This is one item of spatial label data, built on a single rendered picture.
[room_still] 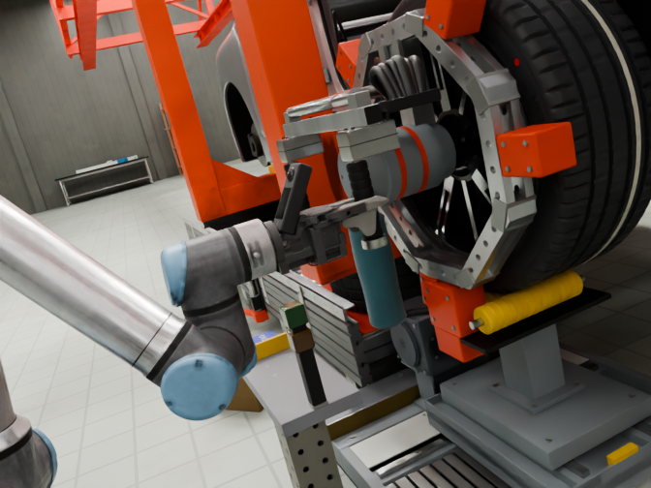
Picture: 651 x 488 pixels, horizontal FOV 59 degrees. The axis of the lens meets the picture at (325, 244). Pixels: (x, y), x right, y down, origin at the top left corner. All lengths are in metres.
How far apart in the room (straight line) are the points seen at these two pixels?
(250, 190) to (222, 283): 2.67
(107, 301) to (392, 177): 0.59
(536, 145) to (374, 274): 0.52
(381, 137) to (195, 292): 0.39
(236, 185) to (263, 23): 2.02
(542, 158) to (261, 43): 0.87
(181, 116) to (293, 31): 1.93
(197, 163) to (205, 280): 2.61
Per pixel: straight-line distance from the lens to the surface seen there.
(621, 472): 1.40
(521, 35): 1.03
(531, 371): 1.42
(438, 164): 1.16
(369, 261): 1.27
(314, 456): 1.42
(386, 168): 1.11
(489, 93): 0.98
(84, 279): 0.77
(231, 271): 0.86
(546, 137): 0.93
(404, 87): 0.97
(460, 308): 1.24
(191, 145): 3.44
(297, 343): 1.08
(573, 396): 1.48
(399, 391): 1.79
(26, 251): 0.78
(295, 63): 1.58
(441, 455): 1.62
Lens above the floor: 0.99
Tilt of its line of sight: 13 degrees down
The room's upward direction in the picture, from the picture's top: 14 degrees counter-clockwise
